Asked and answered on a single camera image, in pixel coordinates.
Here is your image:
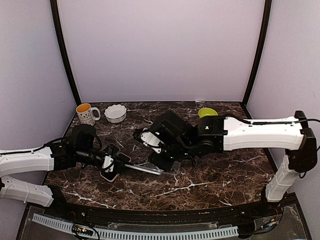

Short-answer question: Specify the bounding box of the phone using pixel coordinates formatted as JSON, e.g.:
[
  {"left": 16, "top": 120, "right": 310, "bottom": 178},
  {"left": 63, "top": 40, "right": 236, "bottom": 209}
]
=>
[
  {"left": 100, "top": 154, "right": 131, "bottom": 183},
  {"left": 124, "top": 164, "right": 163, "bottom": 176},
  {"left": 106, "top": 143, "right": 120, "bottom": 155}
]

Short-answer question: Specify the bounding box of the clear magsafe phone case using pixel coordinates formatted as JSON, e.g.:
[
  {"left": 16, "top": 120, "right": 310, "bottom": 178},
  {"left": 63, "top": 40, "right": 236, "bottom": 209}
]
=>
[{"left": 138, "top": 162, "right": 180, "bottom": 177}]

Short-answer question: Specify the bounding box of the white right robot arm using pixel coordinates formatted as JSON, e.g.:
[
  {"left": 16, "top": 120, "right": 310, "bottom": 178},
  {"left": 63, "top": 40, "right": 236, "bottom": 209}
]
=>
[{"left": 140, "top": 111, "right": 318, "bottom": 217}]

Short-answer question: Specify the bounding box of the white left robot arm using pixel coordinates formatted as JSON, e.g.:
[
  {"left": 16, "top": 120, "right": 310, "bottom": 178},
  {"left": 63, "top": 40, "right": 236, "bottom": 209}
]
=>
[{"left": 0, "top": 124, "right": 122, "bottom": 218}]

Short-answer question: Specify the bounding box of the phone in grey case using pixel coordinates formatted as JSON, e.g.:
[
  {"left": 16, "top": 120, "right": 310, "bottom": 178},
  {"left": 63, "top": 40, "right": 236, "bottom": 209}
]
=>
[{"left": 106, "top": 143, "right": 120, "bottom": 155}]

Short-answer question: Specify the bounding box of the white scalloped bowl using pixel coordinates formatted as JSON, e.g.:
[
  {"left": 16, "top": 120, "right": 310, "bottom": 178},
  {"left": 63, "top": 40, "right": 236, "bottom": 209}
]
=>
[{"left": 104, "top": 104, "right": 128, "bottom": 124}]

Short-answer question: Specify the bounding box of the white patterned mug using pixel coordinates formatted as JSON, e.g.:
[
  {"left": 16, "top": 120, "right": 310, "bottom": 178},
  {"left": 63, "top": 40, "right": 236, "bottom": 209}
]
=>
[{"left": 76, "top": 103, "right": 101, "bottom": 126}]

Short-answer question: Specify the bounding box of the green bowl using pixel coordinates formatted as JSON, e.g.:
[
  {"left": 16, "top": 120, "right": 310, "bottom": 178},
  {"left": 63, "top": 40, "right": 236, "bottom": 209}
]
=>
[{"left": 198, "top": 107, "right": 218, "bottom": 118}]

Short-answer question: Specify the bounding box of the left green circuit board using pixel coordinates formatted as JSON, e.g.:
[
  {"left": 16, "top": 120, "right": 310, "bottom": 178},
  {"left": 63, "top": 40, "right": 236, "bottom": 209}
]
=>
[{"left": 71, "top": 224, "right": 94, "bottom": 238}]

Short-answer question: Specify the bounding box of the green circuit board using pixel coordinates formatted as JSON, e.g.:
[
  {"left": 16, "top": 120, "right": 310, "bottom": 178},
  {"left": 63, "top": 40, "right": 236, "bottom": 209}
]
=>
[
  {"left": 260, "top": 218, "right": 278, "bottom": 230},
  {"left": 71, "top": 224, "right": 94, "bottom": 238}
]

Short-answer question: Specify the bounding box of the right green circuit board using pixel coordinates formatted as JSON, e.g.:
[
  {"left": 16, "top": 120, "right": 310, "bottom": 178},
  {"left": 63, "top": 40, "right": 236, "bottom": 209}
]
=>
[{"left": 260, "top": 218, "right": 278, "bottom": 230}]

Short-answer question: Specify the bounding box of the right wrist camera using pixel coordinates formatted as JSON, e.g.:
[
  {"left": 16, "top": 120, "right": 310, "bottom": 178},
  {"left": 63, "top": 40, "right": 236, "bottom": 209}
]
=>
[{"left": 132, "top": 111, "right": 196, "bottom": 153}]

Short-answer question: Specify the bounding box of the white slotted cable duct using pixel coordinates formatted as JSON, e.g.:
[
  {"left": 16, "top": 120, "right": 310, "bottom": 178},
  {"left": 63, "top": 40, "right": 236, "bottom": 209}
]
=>
[{"left": 31, "top": 213, "right": 239, "bottom": 240}]

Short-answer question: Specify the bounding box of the black front rail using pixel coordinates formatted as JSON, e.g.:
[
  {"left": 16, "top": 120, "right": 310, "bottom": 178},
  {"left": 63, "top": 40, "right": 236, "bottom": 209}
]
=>
[{"left": 48, "top": 202, "right": 284, "bottom": 225}]

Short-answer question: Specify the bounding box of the black left frame post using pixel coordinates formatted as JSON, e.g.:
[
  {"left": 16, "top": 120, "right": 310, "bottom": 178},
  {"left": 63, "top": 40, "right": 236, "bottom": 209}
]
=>
[{"left": 49, "top": 0, "right": 82, "bottom": 106}]

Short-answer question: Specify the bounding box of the black frame post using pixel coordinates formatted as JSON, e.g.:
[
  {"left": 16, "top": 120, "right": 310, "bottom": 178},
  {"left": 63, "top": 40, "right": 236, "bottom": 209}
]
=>
[
  {"left": 49, "top": 0, "right": 82, "bottom": 106},
  {"left": 241, "top": 0, "right": 272, "bottom": 108}
]

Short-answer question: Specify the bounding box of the black right frame post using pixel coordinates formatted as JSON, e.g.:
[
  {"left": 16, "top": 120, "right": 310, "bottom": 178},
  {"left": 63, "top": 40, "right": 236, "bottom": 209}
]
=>
[{"left": 241, "top": 0, "right": 272, "bottom": 108}]

